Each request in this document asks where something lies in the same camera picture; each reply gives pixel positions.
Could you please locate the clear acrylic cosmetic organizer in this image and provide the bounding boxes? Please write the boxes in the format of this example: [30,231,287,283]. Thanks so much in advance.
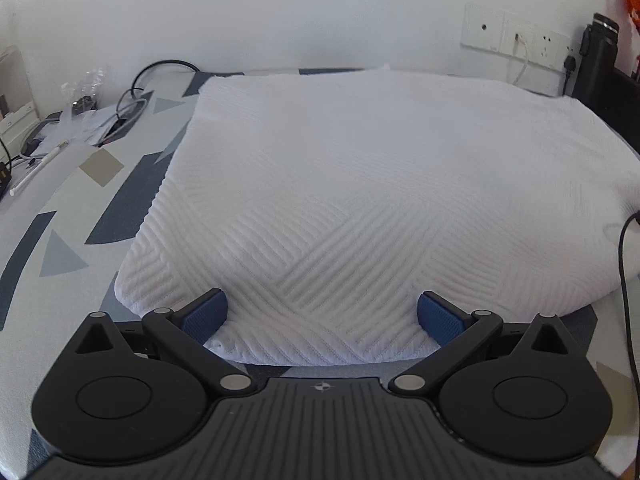
[0,44,42,137]

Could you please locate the black insulated bottle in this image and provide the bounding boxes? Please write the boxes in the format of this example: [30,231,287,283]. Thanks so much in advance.
[571,10,622,107]

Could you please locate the white textured garment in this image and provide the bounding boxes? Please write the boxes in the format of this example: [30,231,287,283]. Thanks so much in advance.
[114,63,640,368]

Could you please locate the geometric patterned mat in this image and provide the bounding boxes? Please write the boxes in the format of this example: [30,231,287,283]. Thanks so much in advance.
[0,66,640,480]

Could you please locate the black looped cable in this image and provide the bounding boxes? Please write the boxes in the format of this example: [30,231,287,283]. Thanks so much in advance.
[116,59,202,127]

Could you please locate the black plug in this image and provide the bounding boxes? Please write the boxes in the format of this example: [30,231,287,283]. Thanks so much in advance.
[561,54,582,97]

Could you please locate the thin black cable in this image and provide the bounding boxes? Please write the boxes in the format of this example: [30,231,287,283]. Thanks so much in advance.
[616,209,640,387]

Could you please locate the white wall socket panel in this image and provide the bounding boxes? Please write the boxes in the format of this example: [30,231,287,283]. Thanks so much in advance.
[459,1,574,69]

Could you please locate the white usb cable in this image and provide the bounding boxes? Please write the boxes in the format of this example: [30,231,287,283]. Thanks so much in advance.
[509,33,532,87]

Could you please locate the black cabinet box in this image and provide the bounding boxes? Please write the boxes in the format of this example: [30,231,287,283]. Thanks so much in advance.
[599,66,640,142]

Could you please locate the white pen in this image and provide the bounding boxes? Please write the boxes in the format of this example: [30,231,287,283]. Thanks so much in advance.
[8,140,69,198]

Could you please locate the clear plastic wrapper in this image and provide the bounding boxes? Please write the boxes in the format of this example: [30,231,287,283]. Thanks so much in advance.
[59,66,109,117]

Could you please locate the grey cable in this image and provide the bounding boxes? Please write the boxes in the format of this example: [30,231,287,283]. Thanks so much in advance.
[99,96,152,147]

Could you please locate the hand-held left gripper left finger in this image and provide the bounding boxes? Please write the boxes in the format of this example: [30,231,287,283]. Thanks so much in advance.
[72,287,257,396]

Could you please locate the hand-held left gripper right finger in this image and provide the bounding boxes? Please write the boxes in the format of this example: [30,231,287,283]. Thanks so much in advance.
[390,290,573,396]

